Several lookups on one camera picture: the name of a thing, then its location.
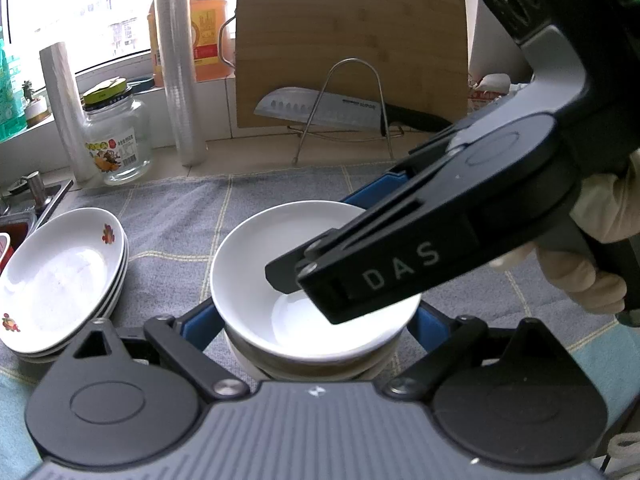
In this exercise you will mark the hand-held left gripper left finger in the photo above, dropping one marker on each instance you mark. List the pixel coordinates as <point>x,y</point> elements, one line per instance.
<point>197,327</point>

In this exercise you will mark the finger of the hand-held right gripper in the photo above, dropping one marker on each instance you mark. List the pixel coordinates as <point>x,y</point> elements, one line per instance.
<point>380,187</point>
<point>285,272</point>

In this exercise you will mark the bamboo cutting board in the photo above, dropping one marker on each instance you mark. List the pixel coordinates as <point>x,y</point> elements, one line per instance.
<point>350,20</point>

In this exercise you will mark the white printed plastic bag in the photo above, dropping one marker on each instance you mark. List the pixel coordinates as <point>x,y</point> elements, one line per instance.
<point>482,105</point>

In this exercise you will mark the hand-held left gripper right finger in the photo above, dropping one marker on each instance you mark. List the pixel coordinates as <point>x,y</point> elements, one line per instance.
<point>430,327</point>

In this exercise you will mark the person's right hand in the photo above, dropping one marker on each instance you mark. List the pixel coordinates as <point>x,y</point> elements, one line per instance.
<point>610,200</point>

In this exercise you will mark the grey checked tablecloth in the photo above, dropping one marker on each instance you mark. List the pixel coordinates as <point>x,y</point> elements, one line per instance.
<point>165,210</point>

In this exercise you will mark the orange oil bottle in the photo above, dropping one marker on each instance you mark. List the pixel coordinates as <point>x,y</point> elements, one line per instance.
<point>205,35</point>

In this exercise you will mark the metal sink knob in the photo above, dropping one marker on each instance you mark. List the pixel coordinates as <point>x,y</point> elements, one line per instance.
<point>35,190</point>

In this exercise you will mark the dark round lid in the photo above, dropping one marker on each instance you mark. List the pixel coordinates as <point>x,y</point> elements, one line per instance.
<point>140,85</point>

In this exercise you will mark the short plastic wrap roll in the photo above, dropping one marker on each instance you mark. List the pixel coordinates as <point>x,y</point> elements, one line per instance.
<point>67,110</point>

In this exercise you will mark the green detergent bottle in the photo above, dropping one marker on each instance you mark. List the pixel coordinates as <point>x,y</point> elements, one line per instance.
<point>10,90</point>

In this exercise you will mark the small potted plant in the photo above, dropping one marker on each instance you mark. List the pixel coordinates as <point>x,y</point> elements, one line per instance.
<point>36,110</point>

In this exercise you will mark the clear glass jar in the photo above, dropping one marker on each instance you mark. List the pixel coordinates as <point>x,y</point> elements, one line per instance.
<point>117,145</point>

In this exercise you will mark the tall plastic wrap roll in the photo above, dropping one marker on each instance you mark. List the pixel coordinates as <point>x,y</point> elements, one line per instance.
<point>180,70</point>

